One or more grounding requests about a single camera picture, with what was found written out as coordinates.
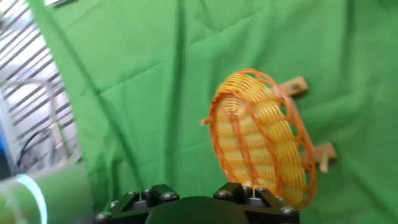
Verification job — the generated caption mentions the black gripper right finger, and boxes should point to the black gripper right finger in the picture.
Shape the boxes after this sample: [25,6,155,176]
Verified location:
[213,182,300,224]

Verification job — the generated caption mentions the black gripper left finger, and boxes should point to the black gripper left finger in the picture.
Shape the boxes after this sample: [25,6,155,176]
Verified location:
[95,183,180,224]

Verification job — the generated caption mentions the yellow woven plastic basket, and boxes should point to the yellow woven plastic basket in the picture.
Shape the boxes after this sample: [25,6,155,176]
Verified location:
[206,68,318,211]

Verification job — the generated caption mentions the wooden dish rack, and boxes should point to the wooden dish rack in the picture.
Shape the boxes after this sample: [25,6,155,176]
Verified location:
[199,76,338,174]

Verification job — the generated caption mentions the green cloth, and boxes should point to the green cloth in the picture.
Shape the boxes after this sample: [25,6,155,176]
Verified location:
[27,0,398,224]

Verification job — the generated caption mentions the grey hose metal connector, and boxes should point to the grey hose metal connector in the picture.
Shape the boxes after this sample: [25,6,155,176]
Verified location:
[0,79,74,158]

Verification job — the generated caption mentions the black cable loops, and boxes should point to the black cable loops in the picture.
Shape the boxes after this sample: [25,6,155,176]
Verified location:
[17,124,78,167]

